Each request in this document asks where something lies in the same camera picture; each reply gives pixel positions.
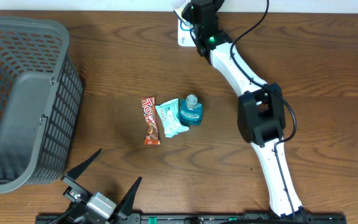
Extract red Top candy bar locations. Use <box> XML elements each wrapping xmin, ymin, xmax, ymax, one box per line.
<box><xmin>141</xmin><ymin>96</ymin><xmax>160</xmax><ymax>145</ymax></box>

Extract orange small carton box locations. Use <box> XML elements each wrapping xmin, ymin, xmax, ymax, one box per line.
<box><xmin>173</xmin><ymin>0</ymin><xmax>193</xmax><ymax>28</ymax></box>

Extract light blue snack pouch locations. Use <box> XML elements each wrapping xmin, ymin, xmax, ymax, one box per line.
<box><xmin>155</xmin><ymin>98</ymin><xmax>189</xmax><ymax>138</ymax></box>

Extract grey plastic shopping basket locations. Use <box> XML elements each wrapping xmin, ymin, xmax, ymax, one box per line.
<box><xmin>0</xmin><ymin>16</ymin><xmax>83</xmax><ymax>194</ymax></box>

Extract blue glass bottle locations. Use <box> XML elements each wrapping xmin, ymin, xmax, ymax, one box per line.
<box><xmin>179</xmin><ymin>95</ymin><xmax>203</xmax><ymax>126</ymax></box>

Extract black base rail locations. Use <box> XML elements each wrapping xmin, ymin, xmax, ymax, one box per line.
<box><xmin>35</xmin><ymin>212</ymin><xmax>347</xmax><ymax>224</ymax></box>

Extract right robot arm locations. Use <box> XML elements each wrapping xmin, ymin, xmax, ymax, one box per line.
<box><xmin>181</xmin><ymin>0</ymin><xmax>303</xmax><ymax>220</ymax></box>

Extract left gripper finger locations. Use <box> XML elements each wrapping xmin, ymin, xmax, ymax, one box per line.
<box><xmin>66</xmin><ymin>148</ymin><xmax>102</xmax><ymax>181</ymax></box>
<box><xmin>115</xmin><ymin>177</ymin><xmax>142</xmax><ymax>218</ymax></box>

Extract white barcode scanner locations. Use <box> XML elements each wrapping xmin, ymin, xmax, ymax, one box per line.
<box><xmin>174</xmin><ymin>8</ymin><xmax>196</xmax><ymax>47</ymax></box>

